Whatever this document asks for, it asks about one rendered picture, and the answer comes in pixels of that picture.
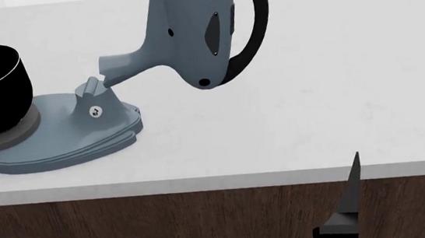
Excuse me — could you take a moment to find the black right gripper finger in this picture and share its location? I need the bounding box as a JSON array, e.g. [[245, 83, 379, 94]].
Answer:
[[332, 151, 366, 216]]

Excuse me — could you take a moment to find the blue-grey stand mixer head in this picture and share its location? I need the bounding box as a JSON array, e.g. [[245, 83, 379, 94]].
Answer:
[[92, 0, 277, 101]]

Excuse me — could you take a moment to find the blue-grey stand mixer base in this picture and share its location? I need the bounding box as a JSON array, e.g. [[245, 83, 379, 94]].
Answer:
[[0, 72, 149, 177]]

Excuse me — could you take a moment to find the wooden counter cabinet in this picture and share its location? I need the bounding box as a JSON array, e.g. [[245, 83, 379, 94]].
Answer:
[[0, 163, 425, 238]]

